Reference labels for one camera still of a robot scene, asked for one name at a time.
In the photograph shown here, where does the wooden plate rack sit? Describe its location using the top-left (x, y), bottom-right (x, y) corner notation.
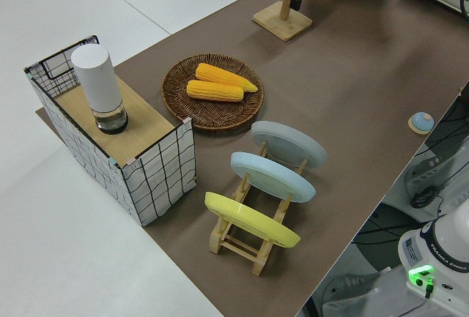
top-left (208, 140), bottom-right (309, 277)

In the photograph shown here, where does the round brown wicker basket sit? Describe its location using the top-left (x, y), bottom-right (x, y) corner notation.
top-left (161, 53), bottom-right (265, 134)

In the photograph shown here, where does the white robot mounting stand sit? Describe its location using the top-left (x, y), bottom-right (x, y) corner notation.
top-left (318, 269), bottom-right (469, 317)

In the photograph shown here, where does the brown table mat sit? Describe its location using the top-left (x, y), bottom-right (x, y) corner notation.
top-left (34, 0), bottom-right (469, 317)

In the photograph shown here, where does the wooden mug tree stand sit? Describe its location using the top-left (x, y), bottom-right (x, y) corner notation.
top-left (251, 0), bottom-right (314, 42)

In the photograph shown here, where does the light blue plate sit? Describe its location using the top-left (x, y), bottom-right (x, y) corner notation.
top-left (229, 151), bottom-right (317, 204)

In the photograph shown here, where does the yellow plate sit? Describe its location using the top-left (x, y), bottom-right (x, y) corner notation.
top-left (204, 191), bottom-right (301, 248)

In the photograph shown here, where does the yellow corn cob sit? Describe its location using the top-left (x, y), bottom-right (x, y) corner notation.
top-left (186, 79), bottom-right (245, 103)
top-left (195, 62), bottom-right (259, 94)

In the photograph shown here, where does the light wooden shelf board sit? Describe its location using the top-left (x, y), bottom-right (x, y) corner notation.
top-left (53, 75), bottom-right (175, 160)

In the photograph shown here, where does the black wire basket box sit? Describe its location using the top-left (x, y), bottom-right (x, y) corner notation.
top-left (23, 34), bottom-right (199, 227)

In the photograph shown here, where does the white cylinder with dark base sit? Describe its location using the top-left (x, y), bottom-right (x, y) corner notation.
top-left (70, 45), bottom-right (130, 135)

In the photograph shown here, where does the white power strip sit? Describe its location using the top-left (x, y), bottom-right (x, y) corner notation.
top-left (402, 148), bottom-right (469, 204)

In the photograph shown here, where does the grey plate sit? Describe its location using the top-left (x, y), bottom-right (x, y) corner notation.
top-left (251, 120), bottom-right (328, 171)

